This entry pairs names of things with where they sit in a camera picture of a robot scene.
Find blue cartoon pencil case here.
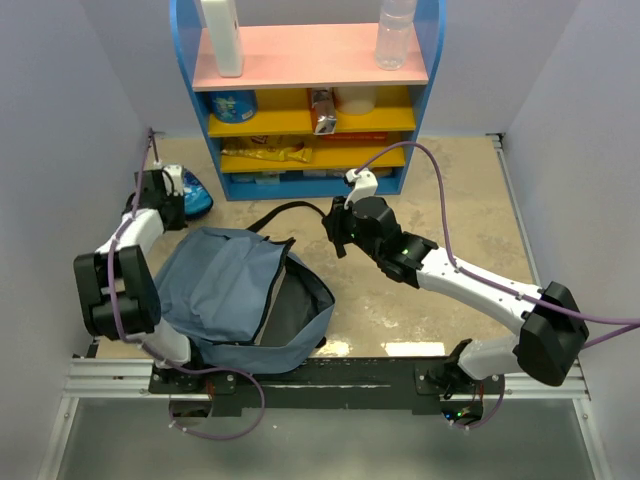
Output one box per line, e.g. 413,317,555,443
183,169,214,220

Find blue-grey fabric backpack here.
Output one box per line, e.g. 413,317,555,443
155,226,335,374

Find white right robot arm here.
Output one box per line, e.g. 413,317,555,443
322,196,589,394

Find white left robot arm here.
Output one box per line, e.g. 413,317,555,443
73,164,207,392

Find yellow chips bag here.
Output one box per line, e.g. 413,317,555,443
221,135,313,164

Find flat red box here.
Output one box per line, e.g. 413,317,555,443
324,132,388,142

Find white items on bottom shelf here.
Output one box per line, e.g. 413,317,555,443
230,169,348,185

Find blue cylindrical snack can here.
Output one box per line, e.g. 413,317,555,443
209,90,258,124

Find translucent white plastic cup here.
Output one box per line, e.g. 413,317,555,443
333,85,377,116

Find red and silver snack box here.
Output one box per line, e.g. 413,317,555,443
309,88,337,136

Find blue wooden shelf unit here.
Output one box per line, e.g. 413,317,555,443
169,1,446,201

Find white rectangular bottle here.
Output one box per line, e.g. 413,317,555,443
201,0,244,78

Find clear plastic water bottle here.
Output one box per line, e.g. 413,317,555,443
374,0,417,71

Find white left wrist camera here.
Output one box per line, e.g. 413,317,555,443
161,164,184,196

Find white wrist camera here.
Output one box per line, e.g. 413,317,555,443
345,168,378,209
161,164,184,196

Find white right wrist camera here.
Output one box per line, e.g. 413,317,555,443
345,168,378,209

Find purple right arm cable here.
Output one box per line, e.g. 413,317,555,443
349,140,640,432

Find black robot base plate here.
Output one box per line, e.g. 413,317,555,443
149,357,501,419

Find aluminium front frame rail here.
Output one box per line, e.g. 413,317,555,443
63,357,589,400

